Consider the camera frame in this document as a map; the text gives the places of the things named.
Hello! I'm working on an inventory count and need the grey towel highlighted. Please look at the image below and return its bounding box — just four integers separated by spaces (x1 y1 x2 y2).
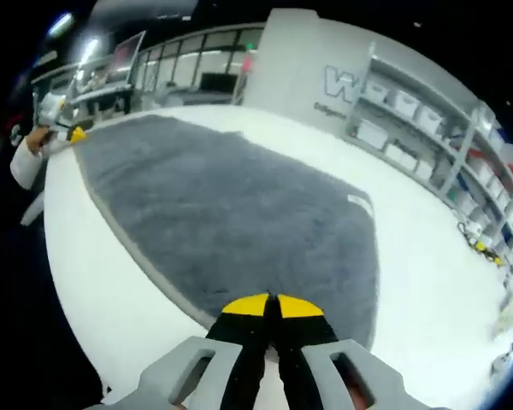
74 113 380 351

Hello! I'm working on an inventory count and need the open laptop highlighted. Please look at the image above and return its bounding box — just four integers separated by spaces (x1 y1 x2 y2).
110 30 147 82

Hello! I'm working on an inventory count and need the person's left hand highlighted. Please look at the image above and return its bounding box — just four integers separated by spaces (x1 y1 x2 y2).
25 127 52 155

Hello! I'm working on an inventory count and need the grey metal shelf unit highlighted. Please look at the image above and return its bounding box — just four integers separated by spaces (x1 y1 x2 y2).
341 40 513 274

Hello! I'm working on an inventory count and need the row of white storage boxes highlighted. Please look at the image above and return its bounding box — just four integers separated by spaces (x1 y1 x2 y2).
354 80 513 257

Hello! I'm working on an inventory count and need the yellow black cable bundle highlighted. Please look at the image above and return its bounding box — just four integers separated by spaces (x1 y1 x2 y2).
457 220 505 266

